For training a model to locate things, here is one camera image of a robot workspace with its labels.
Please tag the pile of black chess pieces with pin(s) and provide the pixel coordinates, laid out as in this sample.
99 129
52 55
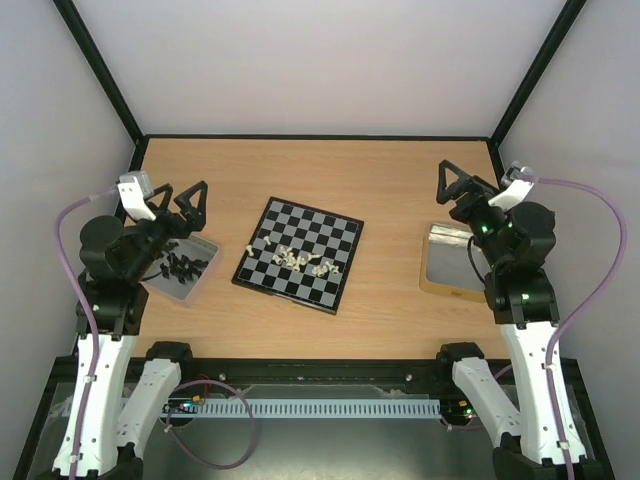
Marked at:
180 267

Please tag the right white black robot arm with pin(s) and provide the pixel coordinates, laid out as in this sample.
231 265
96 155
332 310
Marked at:
535 436

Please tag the white chess piece cluster centre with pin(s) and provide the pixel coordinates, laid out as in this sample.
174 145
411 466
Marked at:
284 256

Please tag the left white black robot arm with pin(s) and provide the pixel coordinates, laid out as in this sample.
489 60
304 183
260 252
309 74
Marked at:
106 436

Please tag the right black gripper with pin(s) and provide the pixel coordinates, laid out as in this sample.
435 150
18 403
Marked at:
470 195

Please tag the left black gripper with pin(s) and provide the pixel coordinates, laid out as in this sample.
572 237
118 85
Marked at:
196 220

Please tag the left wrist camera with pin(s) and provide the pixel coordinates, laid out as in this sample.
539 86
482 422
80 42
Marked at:
134 189

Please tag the black aluminium frame rail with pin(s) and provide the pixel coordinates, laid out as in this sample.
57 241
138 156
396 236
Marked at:
410 376

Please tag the black and grey chessboard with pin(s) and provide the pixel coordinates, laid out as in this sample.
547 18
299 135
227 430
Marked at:
335 237

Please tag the light blue cable duct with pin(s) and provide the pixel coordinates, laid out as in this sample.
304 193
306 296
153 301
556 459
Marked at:
313 409

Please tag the left metal tray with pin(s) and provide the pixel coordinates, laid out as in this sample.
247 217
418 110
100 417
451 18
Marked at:
194 247

